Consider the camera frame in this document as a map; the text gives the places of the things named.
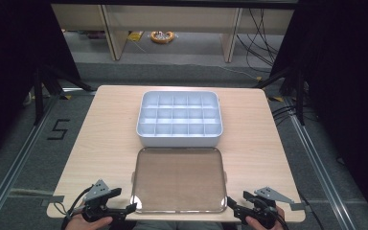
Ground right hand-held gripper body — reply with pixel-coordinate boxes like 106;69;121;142
236;186;295;230

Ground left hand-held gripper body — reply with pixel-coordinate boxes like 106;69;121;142
80;178;123;223

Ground clear plastic box lid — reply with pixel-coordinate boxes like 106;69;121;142
129;147;229;215

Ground white compartment storage box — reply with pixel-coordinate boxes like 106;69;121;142
136;90;224;149

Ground person's right hand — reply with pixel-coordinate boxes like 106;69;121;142
244;205;286;230

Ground person's left hand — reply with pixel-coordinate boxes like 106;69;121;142
64;213;113;230

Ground grey tape strip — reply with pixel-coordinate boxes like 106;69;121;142
40;195;65;207
288;201;307;212

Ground black tripod stand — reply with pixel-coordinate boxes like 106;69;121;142
253;66;307;127
33;64;96;127

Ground black curtain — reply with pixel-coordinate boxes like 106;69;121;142
0;0;81;168
268;0;368;229

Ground yellow object on shelf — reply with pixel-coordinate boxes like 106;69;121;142
127;31;145;42

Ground light wooden shelf unit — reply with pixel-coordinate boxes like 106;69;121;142
50;3;295;64

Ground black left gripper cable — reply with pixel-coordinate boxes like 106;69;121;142
60;184;94;230

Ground aluminium floor rail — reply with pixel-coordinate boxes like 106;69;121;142
0;86;94;230
282;96;357;230

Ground black floor cables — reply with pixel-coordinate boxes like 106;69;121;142
270;103;317;127

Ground white floor cable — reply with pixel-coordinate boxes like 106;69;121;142
218;64;264;81

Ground hanging black cables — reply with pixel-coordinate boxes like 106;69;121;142
235;8;286;74

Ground orange coiled cable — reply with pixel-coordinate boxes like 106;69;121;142
149;30;176;45

